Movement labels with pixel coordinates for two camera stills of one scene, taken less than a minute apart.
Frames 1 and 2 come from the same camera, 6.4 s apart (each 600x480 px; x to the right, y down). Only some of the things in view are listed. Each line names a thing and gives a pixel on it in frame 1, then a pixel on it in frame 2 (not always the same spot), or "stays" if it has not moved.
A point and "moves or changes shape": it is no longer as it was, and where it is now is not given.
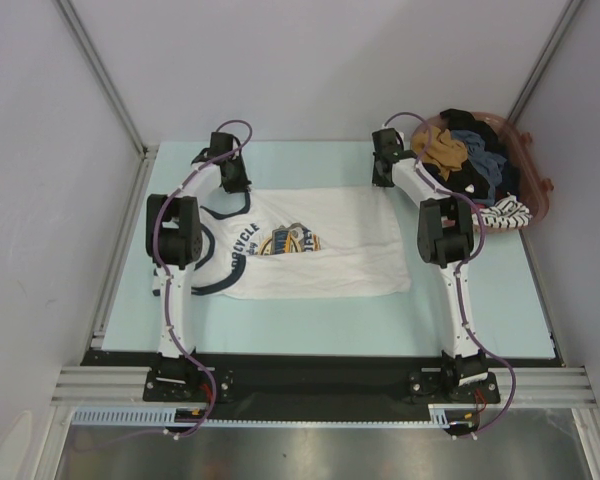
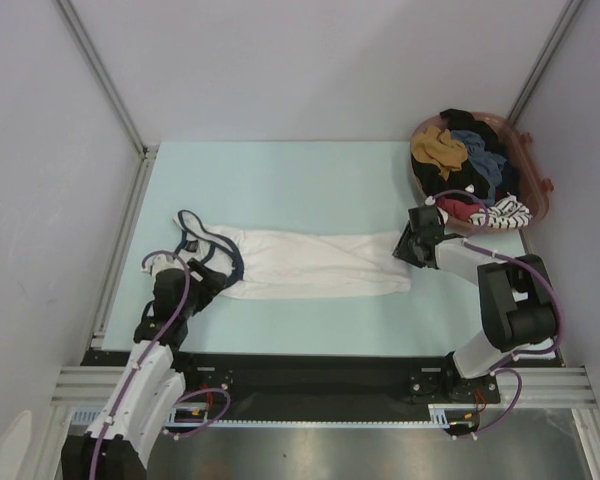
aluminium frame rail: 111,385 stays
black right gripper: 378,180 to 401,250
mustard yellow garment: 444,150 stays
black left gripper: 242,184 to 210,284
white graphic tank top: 303,242 moves or changes shape
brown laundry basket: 532,186 stays
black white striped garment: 507,213 stays
